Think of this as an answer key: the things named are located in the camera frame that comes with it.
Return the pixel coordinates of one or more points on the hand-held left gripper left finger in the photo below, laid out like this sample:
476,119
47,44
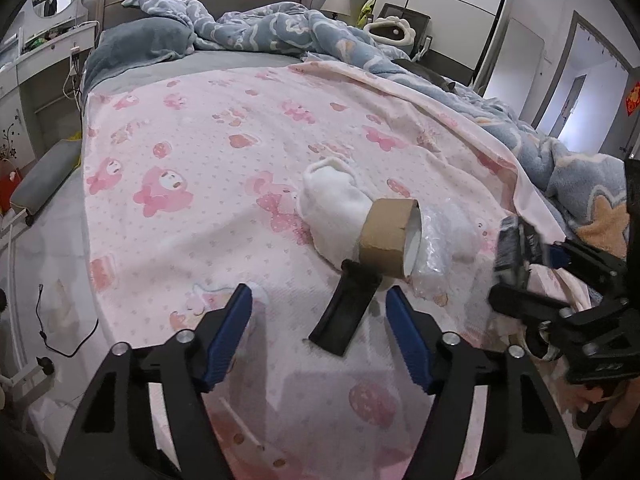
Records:
227,340

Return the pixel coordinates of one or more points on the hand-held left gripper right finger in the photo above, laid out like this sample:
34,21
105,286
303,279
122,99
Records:
409,341

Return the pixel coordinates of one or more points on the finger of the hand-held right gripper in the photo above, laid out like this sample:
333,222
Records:
540,307
590,260

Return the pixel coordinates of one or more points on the black white striped packet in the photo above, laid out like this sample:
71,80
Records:
510,247

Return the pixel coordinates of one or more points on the black plastic piece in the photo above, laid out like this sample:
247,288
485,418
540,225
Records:
342,310

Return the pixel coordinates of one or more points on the clear plastic wrap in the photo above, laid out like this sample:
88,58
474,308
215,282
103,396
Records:
445,245

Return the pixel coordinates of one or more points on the cardboard tape roll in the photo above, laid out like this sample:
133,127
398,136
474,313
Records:
382,235

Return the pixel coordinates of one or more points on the white fluffy sock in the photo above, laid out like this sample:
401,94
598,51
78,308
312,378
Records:
330,210

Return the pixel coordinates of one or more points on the pink printed blanket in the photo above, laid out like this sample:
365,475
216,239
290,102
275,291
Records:
225,160

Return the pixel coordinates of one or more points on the grey cushioned stool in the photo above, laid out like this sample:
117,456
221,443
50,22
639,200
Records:
45,175

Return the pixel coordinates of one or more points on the dark grey cloth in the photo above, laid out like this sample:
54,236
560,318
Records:
425,72

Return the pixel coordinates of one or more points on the yellow plastic bag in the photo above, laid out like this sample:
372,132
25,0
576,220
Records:
76,136

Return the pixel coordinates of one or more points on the grey bed sheet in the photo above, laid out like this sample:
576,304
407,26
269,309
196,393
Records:
225,60

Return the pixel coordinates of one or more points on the cream green plush pet bed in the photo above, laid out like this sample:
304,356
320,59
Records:
395,35

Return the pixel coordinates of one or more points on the grey blue pillow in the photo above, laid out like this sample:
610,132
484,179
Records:
135,40

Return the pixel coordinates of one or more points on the white dressing table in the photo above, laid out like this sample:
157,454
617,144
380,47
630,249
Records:
40,85

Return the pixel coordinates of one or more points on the blue cloud pattern duvet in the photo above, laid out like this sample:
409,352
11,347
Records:
300,30

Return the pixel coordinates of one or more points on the yellow green plush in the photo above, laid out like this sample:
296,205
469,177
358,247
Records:
366,10

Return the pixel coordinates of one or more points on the bedside lamp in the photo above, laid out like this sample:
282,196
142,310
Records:
336,4

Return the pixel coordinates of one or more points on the oval mirror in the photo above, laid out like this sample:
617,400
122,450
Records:
50,2

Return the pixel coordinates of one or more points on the red wall decoration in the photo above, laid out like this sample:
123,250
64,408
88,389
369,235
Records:
634,97

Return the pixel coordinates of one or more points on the grey door frame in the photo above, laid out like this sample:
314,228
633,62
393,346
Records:
575,25

